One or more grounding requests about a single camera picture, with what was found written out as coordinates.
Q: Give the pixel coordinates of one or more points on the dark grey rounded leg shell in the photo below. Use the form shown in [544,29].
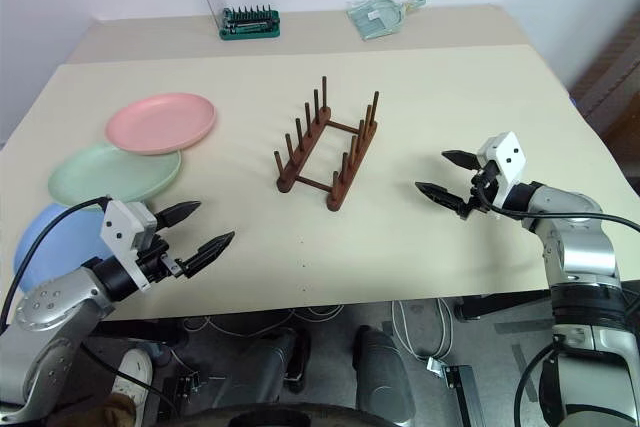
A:
[382,377]
[272,367]

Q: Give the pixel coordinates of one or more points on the cream table cover sheet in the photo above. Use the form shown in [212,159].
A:
[400,97]

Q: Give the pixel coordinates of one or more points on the brown pegboard cabinet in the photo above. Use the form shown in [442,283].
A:
[615,87]

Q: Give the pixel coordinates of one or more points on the dark rounded torso rim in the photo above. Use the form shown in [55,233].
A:
[275,417]

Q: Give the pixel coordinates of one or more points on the blue plastic plate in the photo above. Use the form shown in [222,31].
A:
[65,247]

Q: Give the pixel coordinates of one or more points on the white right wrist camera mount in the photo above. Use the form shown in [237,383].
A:
[507,152]

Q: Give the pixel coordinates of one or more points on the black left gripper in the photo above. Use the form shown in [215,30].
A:
[157,259]

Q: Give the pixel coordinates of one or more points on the pink plastic plate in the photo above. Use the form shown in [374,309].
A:
[160,122]

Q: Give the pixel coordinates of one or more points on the white sneaker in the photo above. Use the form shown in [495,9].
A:
[132,377]

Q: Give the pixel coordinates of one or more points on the brown wooden dish rack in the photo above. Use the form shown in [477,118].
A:
[335,203]

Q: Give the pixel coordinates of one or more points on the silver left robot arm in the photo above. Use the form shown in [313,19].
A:
[50,307]

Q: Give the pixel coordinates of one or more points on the clear teal plastic dustpan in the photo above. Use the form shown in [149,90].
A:
[375,17]

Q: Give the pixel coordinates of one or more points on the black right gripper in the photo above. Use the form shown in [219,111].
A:
[479,194]

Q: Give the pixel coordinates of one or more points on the black table crossbar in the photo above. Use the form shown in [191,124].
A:
[135,332]

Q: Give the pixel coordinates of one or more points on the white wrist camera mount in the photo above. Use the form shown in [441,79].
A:
[507,152]
[120,227]

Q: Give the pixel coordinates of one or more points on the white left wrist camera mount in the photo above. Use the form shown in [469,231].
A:
[120,227]

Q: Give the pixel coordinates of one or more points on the green plastic plate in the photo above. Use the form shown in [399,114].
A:
[100,174]

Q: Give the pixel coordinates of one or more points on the black metal bar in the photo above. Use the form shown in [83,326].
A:
[465,392]

